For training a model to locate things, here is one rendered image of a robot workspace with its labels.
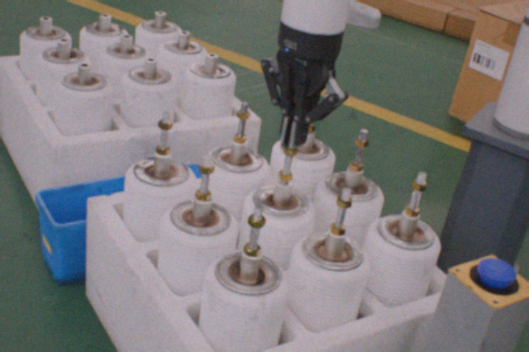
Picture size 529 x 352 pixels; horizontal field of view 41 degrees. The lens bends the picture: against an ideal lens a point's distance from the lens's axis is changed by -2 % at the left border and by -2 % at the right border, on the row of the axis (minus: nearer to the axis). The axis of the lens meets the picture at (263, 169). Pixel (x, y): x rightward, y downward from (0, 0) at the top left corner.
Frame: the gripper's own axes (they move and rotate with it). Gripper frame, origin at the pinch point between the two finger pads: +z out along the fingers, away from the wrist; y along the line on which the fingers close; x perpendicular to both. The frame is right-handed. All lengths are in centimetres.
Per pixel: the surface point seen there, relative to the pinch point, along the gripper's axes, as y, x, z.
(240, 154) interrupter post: -10.5, 2.0, 9.1
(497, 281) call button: 30.9, -1.2, 2.9
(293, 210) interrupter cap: 2.6, -0.6, 10.1
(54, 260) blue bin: -28.2, -17.3, 30.9
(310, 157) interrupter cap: -6.1, 12.2, 10.2
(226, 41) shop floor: -100, 83, 36
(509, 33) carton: -23, 103, 9
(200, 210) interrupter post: -2.0, -12.5, 8.5
